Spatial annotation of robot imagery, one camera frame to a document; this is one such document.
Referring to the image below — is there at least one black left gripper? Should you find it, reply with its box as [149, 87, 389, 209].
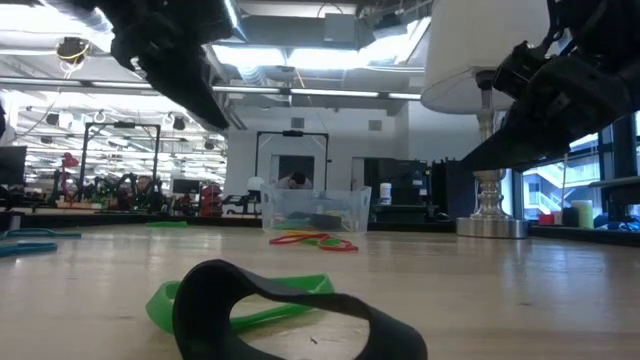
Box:
[94, 0, 236, 131]

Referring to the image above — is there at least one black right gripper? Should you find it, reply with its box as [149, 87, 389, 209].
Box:
[459, 29, 640, 172]

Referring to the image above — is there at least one red rubber band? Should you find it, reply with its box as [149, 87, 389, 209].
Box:
[269, 232, 359, 253]

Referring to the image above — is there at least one clear plastic bin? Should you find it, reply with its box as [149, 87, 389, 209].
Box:
[259, 184, 373, 235]

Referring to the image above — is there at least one green cup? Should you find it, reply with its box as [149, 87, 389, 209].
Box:
[571, 199, 595, 230]

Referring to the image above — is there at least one black side desk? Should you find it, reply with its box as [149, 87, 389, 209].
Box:
[589, 175, 640, 224]

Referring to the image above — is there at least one red stacked equipment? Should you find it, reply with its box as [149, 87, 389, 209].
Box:
[199, 184, 224, 217]

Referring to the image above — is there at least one white shade table lamp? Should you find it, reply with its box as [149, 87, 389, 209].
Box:
[420, 0, 551, 240]

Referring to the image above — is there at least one black cabinet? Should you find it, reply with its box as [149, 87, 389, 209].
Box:
[430, 158, 474, 221]
[362, 157, 431, 224]

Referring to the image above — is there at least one long ceiling light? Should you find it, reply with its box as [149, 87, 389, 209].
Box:
[0, 75, 422, 100]

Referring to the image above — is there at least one grey ceiling box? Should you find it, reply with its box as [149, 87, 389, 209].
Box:
[323, 12, 357, 44]

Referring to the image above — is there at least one black monitor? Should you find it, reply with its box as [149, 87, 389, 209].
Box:
[0, 145, 27, 186]

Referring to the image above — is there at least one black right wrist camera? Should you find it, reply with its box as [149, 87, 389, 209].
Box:
[492, 39, 554, 101]

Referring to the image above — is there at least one black camera rig frame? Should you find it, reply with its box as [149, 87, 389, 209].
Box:
[254, 129, 331, 191]
[79, 121, 162, 201]

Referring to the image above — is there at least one black ceiling camera yellow cable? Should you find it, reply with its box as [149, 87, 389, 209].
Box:
[55, 37, 91, 64]

